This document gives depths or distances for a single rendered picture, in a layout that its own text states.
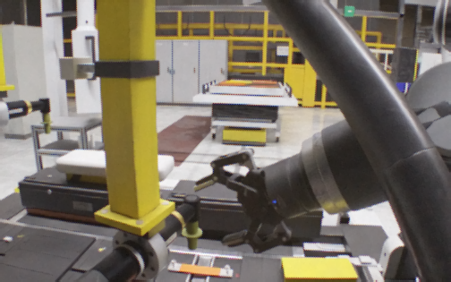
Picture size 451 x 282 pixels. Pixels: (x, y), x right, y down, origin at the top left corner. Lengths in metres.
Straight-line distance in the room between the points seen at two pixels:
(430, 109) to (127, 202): 0.36
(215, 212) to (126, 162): 0.50
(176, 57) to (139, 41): 9.22
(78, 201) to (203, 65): 8.58
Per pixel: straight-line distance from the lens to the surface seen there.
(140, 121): 0.39
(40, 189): 1.07
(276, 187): 0.38
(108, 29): 0.39
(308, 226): 0.87
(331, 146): 0.35
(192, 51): 9.48
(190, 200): 0.58
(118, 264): 0.43
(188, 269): 0.77
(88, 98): 3.26
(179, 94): 9.64
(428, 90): 0.36
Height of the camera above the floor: 1.48
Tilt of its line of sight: 15 degrees down
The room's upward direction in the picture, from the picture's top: 1 degrees clockwise
